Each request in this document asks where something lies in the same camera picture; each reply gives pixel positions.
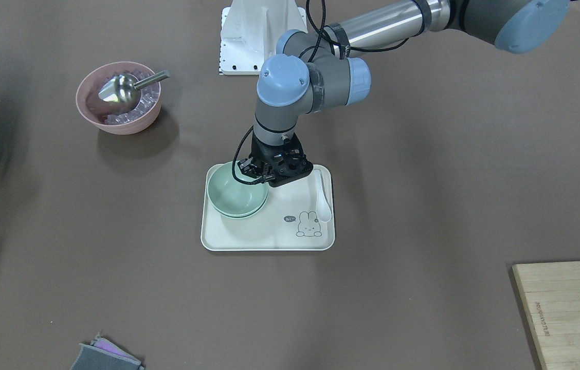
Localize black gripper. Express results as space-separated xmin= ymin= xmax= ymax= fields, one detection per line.
xmin=238 ymin=134 xmax=314 ymax=188

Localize green bowl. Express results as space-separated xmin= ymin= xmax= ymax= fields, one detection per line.
xmin=206 ymin=162 xmax=269 ymax=204
xmin=211 ymin=198 xmax=267 ymax=219

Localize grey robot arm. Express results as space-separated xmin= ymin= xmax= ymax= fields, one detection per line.
xmin=231 ymin=1 xmax=569 ymax=187

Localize cream rabbit print tray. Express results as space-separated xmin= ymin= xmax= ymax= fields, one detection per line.
xmin=201 ymin=174 xmax=336 ymax=251

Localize white ceramic spoon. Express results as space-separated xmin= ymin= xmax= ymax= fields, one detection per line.
xmin=313 ymin=168 xmax=333 ymax=223

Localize clear ice cubes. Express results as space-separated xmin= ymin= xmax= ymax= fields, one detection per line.
xmin=100 ymin=70 xmax=159 ymax=125

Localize pink bowl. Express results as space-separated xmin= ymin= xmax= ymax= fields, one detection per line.
xmin=75 ymin=61 xmax=161 ymax=135

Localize metal ice scoop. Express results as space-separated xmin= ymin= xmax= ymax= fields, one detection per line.
xmin=98 ymin=70 xmax=170 ymax=115

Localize purple cloth under grey cloth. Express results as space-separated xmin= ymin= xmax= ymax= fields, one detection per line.
xmin=90 ymin=334 xmax=140 ymax=362

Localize grey folded cloth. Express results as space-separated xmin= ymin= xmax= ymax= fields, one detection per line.
xmin=70 ymin=344 xmax=145 ymax=369

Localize bamboo cutting board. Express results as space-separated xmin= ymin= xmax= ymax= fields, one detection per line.
xmin=512 ymin=262 xmax=580 ymax=369

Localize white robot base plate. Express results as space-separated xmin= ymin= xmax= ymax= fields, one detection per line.
xmin=219 ymin=1 xmax=307 ymax=76

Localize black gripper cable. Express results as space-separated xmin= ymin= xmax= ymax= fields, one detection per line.
xmin=232 ymin=0 xmax=410 ymax=186

